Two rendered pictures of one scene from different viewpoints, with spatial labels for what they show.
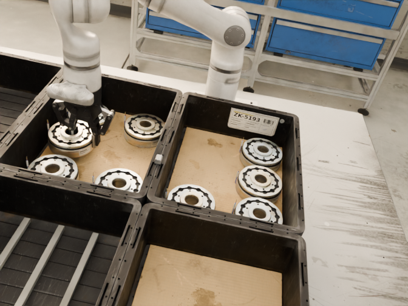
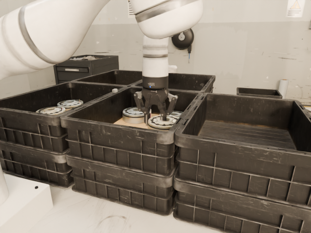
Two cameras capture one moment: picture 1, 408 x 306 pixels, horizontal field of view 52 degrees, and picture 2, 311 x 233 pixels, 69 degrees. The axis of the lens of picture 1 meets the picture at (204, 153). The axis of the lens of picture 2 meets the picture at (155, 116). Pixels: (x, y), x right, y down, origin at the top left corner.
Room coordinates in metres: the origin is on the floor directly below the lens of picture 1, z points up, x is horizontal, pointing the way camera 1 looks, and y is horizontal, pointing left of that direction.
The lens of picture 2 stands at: (1.34, 0.49, 1.12)
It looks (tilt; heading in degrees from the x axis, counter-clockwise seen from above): 20 degrees down; 199
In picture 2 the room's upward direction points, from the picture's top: straight up
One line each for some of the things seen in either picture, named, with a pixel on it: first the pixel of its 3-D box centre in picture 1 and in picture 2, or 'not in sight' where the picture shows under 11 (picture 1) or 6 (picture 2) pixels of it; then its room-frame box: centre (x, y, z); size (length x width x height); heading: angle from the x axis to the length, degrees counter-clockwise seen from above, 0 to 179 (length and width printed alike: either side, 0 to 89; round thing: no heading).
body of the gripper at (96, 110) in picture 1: (83, 100); (155, 88); (0.73, 0.27, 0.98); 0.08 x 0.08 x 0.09
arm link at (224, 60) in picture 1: (230, 41); not in sight; (1.08, -0.01, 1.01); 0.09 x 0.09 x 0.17; 7
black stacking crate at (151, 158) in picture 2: (101, 143); (144, 121); (0.73, 0.24, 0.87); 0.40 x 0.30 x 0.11; 179
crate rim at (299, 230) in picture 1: (233, 154); (65, 97); (0.72, -0.06, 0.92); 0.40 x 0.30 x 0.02; 179
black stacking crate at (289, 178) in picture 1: (229, 171); (66, 111); (0.72, -0.06, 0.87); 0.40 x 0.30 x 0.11; 179
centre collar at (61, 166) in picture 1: (52, 169); (174, 114); (0.62, 0.30, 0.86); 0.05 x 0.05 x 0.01
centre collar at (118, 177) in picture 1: (119, 183); (136, 110); (0.62, 0.16, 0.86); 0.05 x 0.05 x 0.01
